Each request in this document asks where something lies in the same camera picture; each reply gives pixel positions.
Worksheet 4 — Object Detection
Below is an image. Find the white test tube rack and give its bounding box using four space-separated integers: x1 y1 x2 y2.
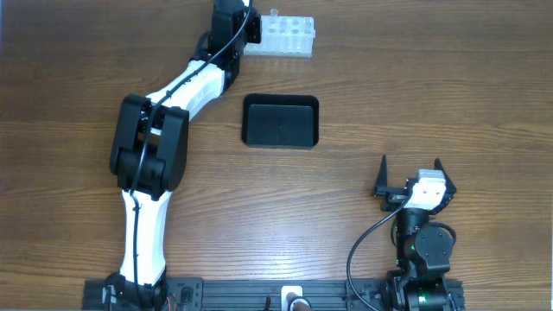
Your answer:
242 14 317 59

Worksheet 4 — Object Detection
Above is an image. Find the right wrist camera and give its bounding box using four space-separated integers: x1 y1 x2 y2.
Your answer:
406 168 448 212

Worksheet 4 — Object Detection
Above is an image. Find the mounting rail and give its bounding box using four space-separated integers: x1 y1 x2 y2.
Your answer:
81 276 466 311

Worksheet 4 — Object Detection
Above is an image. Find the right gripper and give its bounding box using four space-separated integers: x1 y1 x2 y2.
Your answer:
373 154 458 214

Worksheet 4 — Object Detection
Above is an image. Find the black tray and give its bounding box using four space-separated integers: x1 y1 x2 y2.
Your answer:
240 92 321 150

